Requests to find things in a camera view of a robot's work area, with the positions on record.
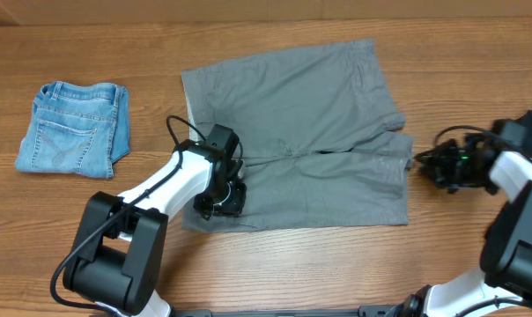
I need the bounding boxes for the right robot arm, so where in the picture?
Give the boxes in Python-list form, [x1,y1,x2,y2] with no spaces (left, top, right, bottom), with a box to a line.
[388,120,532,317]

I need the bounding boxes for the folded blue denim jeans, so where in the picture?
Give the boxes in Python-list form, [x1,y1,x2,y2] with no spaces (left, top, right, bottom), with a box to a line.
[15,81,130,178]

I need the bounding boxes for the grey shorts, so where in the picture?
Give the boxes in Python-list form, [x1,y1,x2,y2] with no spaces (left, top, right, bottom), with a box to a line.
[181,40,413,233]

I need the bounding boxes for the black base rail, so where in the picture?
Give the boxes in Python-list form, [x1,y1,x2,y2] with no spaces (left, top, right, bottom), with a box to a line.
[172,305,394,317]

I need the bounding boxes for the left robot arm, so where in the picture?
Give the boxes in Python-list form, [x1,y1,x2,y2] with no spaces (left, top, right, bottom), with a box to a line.
[50,124,246,316]

